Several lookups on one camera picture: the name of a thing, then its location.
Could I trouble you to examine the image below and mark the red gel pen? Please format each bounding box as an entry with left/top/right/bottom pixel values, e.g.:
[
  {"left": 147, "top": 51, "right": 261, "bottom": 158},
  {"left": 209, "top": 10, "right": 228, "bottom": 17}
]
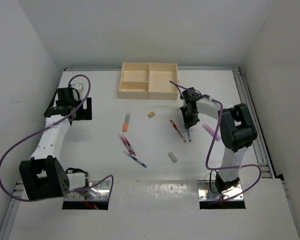
[{"left": 169, "top": 119, "right": 187, "bottom": 143}]

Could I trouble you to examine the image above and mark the blue gel pen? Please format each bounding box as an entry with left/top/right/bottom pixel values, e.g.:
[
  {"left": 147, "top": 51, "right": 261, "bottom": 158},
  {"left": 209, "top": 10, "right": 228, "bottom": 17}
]
[{"left": 187, "top": 128, "right": 192, "bottom": 142}]

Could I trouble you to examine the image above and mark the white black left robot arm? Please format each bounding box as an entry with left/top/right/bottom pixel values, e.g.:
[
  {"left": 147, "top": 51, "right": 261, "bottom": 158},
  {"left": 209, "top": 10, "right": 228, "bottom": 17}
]
[{"left": 19, "top": 83, "right": 92, "bottom": 201}]

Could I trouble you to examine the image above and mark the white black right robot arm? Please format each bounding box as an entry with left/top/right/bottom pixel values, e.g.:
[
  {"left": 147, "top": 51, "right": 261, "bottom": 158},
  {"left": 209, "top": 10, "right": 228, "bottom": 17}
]
[{"left": 180, "top": 87, "right": 258, "bottom": 194}]

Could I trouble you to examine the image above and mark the pink highlighter marker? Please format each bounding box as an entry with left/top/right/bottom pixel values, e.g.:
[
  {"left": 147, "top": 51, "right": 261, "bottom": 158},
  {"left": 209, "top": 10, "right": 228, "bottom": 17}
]
[{"left": 202, "top": 123, "right": 221, "bottom": 141}]

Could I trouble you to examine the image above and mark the small tan eraser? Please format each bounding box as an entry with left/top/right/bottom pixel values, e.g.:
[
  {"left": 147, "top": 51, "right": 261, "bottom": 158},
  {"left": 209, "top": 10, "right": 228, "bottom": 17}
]
[{"left": 148, "top": 111, "right": 155, "bottom": 118}]

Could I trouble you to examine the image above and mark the orange highlighter marker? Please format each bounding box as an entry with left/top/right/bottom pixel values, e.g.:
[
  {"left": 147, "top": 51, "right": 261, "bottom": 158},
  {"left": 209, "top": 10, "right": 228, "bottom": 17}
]
[{"left": 122, "top": 112, "right": 131, "bottom": 133}]

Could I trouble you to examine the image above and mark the grey speckled eraser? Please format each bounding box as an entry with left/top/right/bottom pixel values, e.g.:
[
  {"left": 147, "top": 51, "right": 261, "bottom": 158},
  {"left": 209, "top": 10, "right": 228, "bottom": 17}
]
[{"left": 168, "top": 152, "right": 178, "bottom": 163}]

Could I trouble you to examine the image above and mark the cream wooden compartment tray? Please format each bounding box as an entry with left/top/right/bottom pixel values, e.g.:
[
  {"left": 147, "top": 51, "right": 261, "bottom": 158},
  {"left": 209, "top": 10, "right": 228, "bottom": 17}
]
[{"left": 118, "top": 62, "right": 179, "bottom": 100}]

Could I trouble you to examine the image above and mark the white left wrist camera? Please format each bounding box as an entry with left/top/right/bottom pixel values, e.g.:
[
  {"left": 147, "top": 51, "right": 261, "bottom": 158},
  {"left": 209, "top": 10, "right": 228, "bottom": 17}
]
[{"left": 71, "top": 83, "right": 84, "bottom": 99}]

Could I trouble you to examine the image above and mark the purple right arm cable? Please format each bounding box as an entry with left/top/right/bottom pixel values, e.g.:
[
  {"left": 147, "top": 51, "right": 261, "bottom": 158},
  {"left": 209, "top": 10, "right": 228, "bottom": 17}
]
[{"left": 169, "top": 80, "right": 263, "bottom": 203}]

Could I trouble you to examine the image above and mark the aluminium frame rail right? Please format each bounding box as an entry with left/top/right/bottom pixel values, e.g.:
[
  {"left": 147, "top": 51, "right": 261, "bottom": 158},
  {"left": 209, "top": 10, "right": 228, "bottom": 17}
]
[{"left": 232, "top": 67, "right": 276, "bottom": 179}]

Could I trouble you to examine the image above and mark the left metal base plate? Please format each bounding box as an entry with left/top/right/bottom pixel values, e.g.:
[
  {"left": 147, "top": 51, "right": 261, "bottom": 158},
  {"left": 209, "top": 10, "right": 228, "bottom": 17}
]
[{"left": 64, "top": 180, "right": 112, "bottom": 202}]

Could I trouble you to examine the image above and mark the metal base plate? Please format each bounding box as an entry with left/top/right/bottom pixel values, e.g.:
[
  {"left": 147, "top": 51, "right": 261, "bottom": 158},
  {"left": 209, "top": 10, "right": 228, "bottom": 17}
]
[
  {"left": 197, "top": 180, "right": 245, "bottom": 201},
  {"left": 64, "top": 180, "right": 112, "bottom": 202}
]

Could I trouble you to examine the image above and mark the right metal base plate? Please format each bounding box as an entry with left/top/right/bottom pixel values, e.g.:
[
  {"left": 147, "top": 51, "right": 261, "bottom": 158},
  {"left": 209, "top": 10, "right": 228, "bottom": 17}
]
[{"left": 197, "top": 180, "right": 245, "bottom": 201}]

